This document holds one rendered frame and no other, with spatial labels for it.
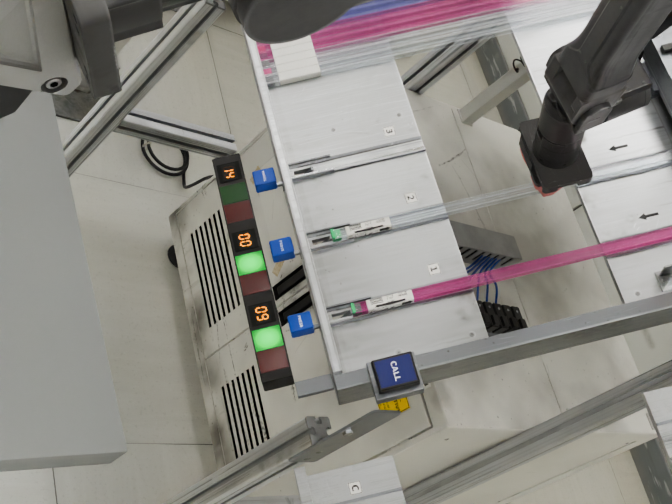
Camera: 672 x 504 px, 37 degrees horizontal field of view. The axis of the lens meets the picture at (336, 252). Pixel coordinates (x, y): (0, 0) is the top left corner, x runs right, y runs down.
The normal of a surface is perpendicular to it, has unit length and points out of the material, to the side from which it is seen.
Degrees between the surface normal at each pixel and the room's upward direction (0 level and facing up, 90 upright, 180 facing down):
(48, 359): 0
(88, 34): 90
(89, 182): 0
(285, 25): 91
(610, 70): 88
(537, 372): 0
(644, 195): 44
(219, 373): 90
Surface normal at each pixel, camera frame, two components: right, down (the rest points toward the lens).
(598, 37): -0.91, 0.36
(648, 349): -0.72, -0.14
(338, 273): -0.04, -0.44
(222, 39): 0.65, -0.48
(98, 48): 0.40, 0.88
